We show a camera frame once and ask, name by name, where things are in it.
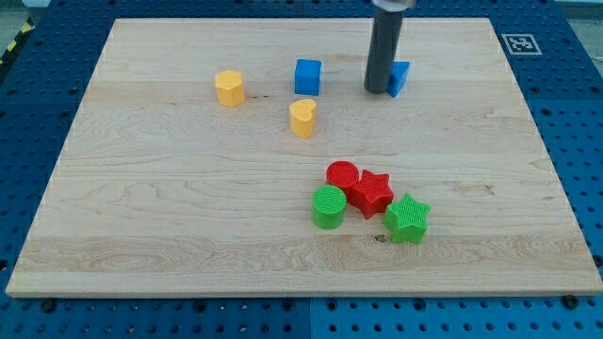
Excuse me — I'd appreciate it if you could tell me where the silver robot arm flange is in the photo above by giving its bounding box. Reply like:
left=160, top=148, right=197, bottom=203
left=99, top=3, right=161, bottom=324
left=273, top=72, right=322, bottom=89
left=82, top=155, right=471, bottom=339
left=371, top=0, right=416, bottom=12

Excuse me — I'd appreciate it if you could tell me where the blue cube block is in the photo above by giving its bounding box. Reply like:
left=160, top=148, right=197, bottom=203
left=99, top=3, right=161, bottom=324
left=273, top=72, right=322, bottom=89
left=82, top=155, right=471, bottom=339
left=294, top=59, right=322, bottom=96

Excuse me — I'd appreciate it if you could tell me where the blue triangle block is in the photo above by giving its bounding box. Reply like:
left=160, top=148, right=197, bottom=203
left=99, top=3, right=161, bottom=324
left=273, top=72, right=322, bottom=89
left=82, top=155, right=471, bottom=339
left=387, top=61, right=411, bottom=98

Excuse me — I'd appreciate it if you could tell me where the red cylinder block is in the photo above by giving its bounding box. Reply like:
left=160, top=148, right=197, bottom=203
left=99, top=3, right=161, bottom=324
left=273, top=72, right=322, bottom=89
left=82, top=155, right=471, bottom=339
left=325, top=160, right=360, bottom=196

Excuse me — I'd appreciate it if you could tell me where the green cylinder block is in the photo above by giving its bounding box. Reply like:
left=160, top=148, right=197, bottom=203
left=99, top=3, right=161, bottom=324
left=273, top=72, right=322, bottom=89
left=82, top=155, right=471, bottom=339
left=312, top=185, right=347, bottom=230

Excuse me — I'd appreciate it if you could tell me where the yellow heart block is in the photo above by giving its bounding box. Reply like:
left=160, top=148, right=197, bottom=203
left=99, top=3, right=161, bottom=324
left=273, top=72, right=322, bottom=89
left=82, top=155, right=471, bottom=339
left=288, top=99, right=318, bottom=138

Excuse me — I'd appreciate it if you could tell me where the red star block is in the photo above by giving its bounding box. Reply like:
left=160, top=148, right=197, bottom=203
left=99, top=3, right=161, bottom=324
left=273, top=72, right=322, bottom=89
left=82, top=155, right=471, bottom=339
left=348, top=169, right=394, bottom=219

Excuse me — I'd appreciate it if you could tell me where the light wooden board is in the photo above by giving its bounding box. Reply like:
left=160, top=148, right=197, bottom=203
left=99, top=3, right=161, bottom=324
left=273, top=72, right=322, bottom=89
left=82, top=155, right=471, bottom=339
left=7, top=18, right=602, bottom=299

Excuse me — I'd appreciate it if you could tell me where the yellow hexagon block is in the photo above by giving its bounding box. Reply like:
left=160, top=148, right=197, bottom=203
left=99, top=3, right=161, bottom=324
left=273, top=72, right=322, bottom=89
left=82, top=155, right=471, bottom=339
left=215, top=70, right=246, bottom=107

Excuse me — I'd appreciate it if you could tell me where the green star block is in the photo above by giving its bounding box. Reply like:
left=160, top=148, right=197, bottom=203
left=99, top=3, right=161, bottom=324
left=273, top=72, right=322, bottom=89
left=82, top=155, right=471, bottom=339
left=383, top=193, right=431, bottom=244

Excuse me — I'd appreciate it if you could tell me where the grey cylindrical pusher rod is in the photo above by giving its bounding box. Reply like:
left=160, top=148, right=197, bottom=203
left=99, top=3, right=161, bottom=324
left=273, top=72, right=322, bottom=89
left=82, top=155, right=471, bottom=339
left=364, top=7, right=404, bottom=94

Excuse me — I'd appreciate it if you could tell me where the white fiducial marker tag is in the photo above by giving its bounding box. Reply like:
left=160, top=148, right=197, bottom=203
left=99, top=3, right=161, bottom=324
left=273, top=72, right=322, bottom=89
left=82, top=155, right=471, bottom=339
left=501, top=33, right=542, bottom=56

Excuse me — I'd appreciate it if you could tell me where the black bolt left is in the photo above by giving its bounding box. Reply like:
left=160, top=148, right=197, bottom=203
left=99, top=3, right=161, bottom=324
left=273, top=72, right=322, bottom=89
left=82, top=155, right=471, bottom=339
left=40, top=299, right=57, bottom=314

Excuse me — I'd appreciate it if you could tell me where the black bolt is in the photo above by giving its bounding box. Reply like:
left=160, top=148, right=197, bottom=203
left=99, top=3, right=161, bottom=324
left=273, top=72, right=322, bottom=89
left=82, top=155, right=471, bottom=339
left=562, top=295, right=580, bottom=310
left=40, top=299, right=57, bottom=314

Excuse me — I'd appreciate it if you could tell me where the black bolt right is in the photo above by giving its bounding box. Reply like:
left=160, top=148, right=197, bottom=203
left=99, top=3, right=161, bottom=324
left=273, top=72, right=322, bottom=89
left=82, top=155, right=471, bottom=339
left=562, top=295, right=580, bottom=310

